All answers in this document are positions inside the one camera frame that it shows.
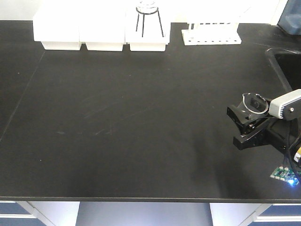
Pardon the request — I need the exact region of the black wire tripod stand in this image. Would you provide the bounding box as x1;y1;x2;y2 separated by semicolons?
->
135;6;164;37

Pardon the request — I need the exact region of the glass dish on tripod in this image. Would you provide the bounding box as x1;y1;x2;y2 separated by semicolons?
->
136;0;158;14

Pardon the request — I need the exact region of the black lab sink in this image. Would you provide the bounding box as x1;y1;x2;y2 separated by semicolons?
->
265;48;301;92

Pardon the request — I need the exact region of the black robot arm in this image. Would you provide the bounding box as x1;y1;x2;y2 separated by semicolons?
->
227;105;301;165

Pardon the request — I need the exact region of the green circuit board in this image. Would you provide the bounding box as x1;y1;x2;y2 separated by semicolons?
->
270;166;299;186

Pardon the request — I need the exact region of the left white storage box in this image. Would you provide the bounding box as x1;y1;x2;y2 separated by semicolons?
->
32;2;82;50

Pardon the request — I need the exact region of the white test tube rack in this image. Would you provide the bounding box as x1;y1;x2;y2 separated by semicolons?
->
182;22;242;46

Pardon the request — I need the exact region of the middle white storage box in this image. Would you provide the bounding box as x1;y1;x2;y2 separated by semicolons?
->
79;2;126;51

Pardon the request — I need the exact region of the small clear glass beaker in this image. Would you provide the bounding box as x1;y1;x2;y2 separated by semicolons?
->
238;93;269;120

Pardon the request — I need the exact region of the blue bin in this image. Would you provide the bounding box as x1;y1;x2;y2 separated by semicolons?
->
277;0;301;35

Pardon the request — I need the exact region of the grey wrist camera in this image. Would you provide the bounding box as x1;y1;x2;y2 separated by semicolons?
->
269;89;301;121

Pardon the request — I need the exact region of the right white storage box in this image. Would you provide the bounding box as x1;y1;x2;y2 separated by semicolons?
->
125;6;171;52

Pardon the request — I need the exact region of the white storage box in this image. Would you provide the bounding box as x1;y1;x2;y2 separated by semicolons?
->
125;6;171;52
32;2;82;50
79;2;126;51

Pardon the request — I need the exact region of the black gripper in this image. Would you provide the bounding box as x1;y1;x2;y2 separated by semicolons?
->
227;105;301;153

